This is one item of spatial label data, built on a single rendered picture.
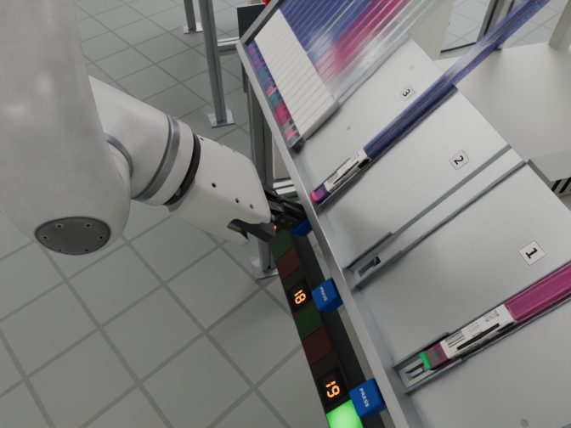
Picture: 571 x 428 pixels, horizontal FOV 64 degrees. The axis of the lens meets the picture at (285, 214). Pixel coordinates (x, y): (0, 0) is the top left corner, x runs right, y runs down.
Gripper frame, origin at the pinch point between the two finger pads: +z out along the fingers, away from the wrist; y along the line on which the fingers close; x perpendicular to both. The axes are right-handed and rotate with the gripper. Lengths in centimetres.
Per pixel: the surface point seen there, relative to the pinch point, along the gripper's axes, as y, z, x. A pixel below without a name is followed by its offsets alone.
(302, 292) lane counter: 7.9, 3.4, -3.8
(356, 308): 15.0, 0.3, 3.5
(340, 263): 9.6, 0.8, 3.6
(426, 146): 4.0, 2.5, 16.9
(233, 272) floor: -41, 46, -54
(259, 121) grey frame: -38.0, 15.4, -7.9
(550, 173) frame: -0.5, 31.5, 23.7
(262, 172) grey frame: -38.1, 25.3, -18.4
